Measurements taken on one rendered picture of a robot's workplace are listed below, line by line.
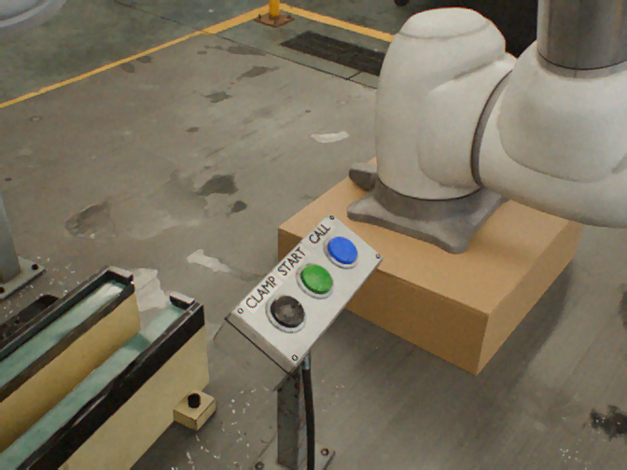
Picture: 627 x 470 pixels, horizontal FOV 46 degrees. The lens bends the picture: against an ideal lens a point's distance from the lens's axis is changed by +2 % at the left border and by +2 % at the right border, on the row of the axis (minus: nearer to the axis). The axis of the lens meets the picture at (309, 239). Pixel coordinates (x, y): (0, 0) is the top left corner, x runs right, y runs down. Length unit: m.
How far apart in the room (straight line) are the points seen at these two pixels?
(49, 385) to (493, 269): 0.54
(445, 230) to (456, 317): 0.13
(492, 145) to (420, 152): 0.10
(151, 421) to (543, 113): 0.53
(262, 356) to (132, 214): 0.66
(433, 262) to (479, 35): 0.28
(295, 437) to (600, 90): 0.46
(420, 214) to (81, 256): 0.51
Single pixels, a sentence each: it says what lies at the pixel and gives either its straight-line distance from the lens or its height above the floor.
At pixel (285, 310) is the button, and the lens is 0.61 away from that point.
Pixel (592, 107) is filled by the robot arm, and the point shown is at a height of 1.16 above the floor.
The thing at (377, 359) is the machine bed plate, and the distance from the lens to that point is 0.96.
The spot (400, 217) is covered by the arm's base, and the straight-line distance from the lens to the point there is 1.00.
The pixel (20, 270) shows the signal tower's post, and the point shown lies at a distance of 1.14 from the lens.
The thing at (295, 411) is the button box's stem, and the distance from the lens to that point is 0.76.
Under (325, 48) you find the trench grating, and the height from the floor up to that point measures 0.00.
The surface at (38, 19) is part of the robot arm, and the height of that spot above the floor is 1.39.
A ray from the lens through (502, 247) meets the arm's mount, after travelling 1.00.
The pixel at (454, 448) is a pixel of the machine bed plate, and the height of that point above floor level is 0.80.
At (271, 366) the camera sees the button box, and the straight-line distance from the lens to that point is 0.61.
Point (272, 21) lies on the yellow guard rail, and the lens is 4.39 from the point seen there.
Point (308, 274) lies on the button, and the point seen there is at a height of 1.08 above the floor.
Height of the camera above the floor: 1.48
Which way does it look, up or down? 36 degrees down
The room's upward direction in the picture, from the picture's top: 2 degrees clockwise
